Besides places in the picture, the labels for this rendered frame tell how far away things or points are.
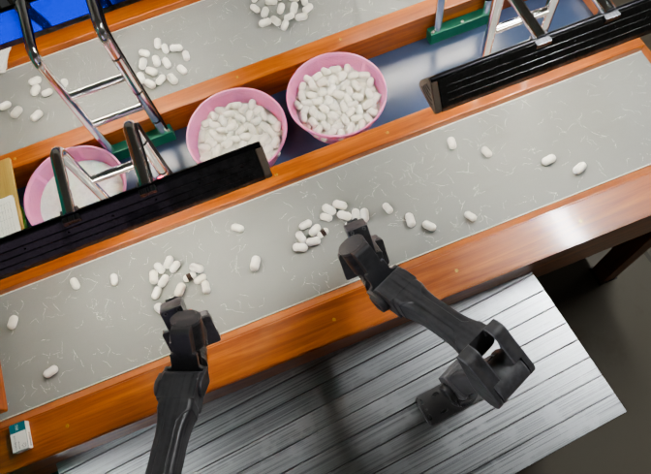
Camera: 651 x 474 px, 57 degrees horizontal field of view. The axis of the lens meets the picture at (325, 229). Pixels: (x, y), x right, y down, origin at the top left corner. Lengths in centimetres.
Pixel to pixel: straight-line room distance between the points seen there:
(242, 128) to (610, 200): 93
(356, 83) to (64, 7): 73
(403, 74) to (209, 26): 58
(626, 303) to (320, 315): 127
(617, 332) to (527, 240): 89
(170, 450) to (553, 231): 95
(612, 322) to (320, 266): 119
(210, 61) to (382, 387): 100
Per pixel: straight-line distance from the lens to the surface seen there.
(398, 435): 144
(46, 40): 200
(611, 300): 232
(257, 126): 166
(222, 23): 187
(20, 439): 152
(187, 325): 112
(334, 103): 166
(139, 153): 122
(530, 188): 156
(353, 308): 138
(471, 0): 184
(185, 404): 109
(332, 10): 184
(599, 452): 221
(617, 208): 156
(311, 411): 145
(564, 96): 171
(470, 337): 103
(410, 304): 110
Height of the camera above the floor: 210
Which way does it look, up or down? 67 degrees down
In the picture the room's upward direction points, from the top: 13 degrees counter-clockwise
